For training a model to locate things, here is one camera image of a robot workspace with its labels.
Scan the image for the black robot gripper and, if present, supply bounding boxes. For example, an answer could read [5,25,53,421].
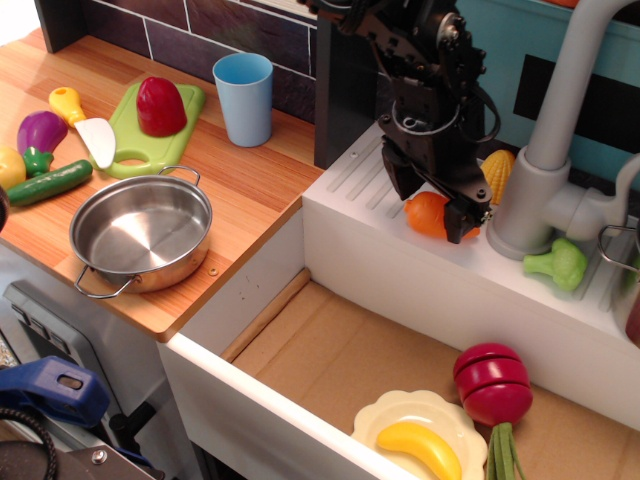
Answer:
[378,78,495,244]

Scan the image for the orange plastic toy carrot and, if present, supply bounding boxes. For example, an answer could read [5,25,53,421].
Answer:
[403,191,449,240]

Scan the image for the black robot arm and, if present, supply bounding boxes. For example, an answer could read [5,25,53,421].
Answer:
[305,1,501,244]

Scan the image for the steel pot at right edge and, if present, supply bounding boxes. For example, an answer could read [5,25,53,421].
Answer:
[597,220,639,347]

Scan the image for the stainless steel pan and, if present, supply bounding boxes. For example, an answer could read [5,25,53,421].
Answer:
[69,165,213,300]

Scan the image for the yellow toy corn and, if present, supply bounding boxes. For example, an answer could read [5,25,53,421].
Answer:
[481,149,516,205]

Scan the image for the white toy sink unit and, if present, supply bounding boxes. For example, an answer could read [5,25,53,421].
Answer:
[160,127,639,479]

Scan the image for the grey toy faucet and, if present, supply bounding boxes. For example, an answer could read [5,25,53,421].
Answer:
[486,1,639,260]

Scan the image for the green toy broccoli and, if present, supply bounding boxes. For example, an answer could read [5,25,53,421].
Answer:
[523,238,588,291]

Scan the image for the red wooden toy radish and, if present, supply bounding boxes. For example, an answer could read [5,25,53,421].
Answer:
[453,343,533,479]

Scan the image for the cream flower shaped plate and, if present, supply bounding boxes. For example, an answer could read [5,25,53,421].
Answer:
[352,390,488,479]

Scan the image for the light blue plastic cup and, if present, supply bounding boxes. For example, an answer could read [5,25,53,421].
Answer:
[212,53,274,148]

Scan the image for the yellow toy banana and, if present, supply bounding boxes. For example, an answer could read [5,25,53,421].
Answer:
[376,422,462,479]

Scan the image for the red toy pepper half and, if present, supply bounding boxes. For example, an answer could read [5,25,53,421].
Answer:
[136,77,187,138]

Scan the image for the green wooden toy cucumber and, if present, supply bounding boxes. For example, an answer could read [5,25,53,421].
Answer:
[7,160,94,207]

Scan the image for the purple toy eggplant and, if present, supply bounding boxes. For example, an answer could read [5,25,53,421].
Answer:
[17,110,68,179]

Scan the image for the yellow toy lemon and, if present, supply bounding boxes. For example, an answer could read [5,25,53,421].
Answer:
[0,146,26,190]

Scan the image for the blue plastic clamp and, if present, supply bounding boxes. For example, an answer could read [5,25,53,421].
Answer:
[1,356,110,427]

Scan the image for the yellow handled toy knife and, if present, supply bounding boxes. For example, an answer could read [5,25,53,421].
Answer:
[48,87,116,170]

